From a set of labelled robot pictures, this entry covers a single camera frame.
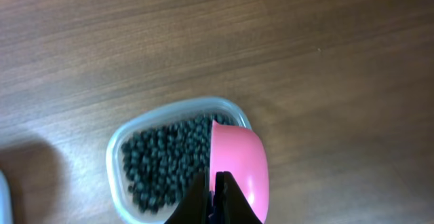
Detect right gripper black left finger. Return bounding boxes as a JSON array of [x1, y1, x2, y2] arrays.
[[165, 169, 210, 224]]

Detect white digital kitchen scale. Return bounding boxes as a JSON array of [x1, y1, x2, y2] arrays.
[[0, 172, 14, 224]]

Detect black beans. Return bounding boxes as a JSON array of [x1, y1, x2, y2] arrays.
[[121, 113, 235, 214]]

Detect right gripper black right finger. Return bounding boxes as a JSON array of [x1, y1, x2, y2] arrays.
[[213, 172, 262, 224]]

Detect clear plastic container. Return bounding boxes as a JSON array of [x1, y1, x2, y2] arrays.
[[106, 96, 252, 223]]

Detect pink scoop with blue handle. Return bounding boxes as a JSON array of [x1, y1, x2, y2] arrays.
[[210, 122, 269, 223]]

